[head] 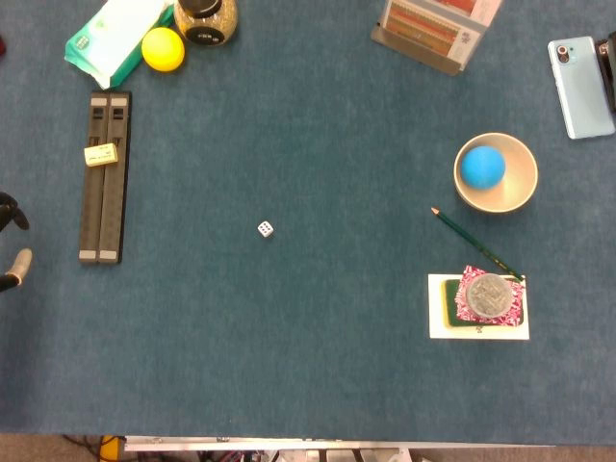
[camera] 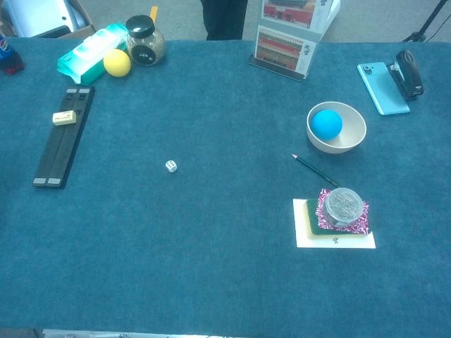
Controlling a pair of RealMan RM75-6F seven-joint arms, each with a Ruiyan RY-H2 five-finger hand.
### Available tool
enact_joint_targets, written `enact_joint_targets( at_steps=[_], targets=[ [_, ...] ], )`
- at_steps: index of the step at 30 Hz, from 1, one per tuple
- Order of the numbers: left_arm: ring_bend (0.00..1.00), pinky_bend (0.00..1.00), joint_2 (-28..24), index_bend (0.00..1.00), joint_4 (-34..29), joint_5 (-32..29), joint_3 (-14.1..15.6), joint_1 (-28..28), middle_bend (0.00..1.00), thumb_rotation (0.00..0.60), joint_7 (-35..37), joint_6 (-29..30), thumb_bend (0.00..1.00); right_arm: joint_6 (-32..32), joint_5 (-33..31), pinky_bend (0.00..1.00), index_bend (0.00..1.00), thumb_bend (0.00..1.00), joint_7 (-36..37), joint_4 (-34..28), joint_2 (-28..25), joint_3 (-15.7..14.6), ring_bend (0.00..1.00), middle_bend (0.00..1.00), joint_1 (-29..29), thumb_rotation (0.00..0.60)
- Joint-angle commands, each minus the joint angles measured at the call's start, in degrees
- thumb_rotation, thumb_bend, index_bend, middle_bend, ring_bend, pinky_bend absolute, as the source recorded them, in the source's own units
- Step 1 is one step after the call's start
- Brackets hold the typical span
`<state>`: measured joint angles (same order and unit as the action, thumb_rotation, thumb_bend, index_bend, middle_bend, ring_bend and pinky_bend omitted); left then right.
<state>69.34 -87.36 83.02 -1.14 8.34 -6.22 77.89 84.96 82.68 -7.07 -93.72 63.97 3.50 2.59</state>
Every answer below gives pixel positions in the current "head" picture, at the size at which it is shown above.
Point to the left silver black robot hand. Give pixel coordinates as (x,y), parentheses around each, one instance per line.
(12,214)

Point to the white die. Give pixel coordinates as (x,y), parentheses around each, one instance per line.
(265,229)

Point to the black folding stand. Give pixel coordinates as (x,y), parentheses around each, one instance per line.
(105,178)

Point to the yellow eraser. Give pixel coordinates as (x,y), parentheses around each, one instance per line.
(100,154)

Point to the green white wet wipes pack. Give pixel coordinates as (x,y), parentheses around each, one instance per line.
(114,39)

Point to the yellow ball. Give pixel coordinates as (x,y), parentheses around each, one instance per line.
(162,49)

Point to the glass jar with black lid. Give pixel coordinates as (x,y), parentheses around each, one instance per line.
(206,22)

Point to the white card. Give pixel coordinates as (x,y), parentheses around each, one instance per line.
(435,308)

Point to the green yellow sponge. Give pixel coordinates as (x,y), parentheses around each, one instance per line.
(450,300)

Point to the green pencil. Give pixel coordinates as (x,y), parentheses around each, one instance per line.
(476,243)

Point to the blue ball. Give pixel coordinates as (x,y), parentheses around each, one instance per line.
(482,167)

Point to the round grey metal lid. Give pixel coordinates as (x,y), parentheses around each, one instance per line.
(489,294)

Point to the beige bowl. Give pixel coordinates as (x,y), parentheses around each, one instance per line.
(517,180)

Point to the red white patterned wrapper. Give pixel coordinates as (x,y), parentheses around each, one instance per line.
(515,298)

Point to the light blue smartphone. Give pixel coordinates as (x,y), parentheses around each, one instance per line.
(581,86)

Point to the aluminium frame rail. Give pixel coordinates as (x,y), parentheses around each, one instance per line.
(289,444)

